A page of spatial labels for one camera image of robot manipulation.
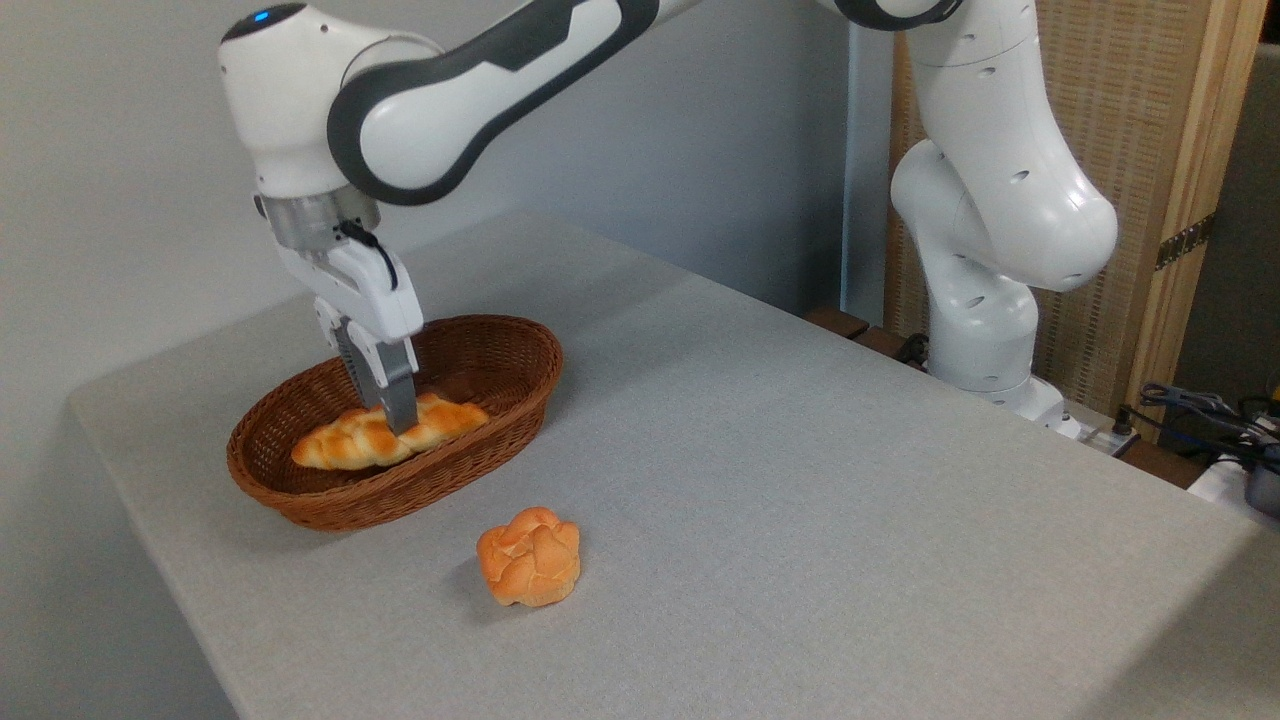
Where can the woven screen with wooden frame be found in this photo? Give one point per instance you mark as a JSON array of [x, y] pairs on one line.
[[1140, 110]]

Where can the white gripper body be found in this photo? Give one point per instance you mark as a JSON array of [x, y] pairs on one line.
[[365, 290]]

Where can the round knotted bread roll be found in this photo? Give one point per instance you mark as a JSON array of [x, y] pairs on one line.
[[530, 560]]

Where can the brown wooden block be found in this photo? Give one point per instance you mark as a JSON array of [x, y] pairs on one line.
[[838, 322]]

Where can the black metal hinge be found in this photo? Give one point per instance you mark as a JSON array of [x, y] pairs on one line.
[[1185, 240]]

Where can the brown wicker basket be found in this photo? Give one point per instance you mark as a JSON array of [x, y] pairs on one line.
[[480, 370]]

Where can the black plug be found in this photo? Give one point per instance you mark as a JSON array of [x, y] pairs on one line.
[[912, 349]]

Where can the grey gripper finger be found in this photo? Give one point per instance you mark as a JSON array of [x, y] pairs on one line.
[[395, 385], [343, 350]]

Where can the long braided bread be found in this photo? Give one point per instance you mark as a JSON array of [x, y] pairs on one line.
[[350, 445]]

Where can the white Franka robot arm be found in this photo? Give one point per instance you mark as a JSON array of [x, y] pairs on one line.
[[1000, 210]]

